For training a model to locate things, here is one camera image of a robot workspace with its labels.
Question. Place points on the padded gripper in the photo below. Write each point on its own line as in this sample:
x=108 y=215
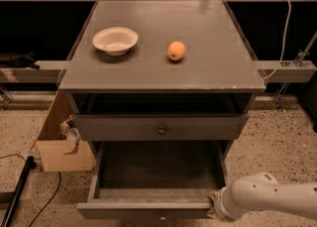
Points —
x=220 y=203

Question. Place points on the grey drawer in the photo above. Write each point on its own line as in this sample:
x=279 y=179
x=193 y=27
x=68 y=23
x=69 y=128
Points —
x=159 y=127
x=155 y=180

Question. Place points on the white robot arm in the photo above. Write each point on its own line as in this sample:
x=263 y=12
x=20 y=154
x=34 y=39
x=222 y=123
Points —
x=262 y=192

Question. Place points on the grey drawer cabinet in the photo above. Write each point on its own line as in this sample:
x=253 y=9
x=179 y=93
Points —
x=216 y=76

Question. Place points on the grey top drawer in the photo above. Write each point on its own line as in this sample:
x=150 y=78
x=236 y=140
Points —
x=159 y=127

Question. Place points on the crumpled items in box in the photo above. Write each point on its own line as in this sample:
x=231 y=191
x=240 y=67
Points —
x=68 y=130

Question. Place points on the orange fruit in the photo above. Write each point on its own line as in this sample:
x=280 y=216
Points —
x=176 y=51

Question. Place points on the cardboard box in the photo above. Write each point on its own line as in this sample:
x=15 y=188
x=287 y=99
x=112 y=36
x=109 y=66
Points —
x=58 y=154

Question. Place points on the black bar on floor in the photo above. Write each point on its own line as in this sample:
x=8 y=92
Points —
x=11 y=198

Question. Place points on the white bowl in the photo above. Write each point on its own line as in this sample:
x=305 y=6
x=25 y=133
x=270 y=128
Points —
x=115 y=41

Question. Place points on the black object on ledge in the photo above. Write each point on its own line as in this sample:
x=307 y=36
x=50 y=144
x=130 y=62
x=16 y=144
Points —
x=14 y=60

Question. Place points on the metal bracket strut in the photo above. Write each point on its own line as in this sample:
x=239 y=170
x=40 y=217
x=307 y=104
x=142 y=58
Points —
x=295 y=63

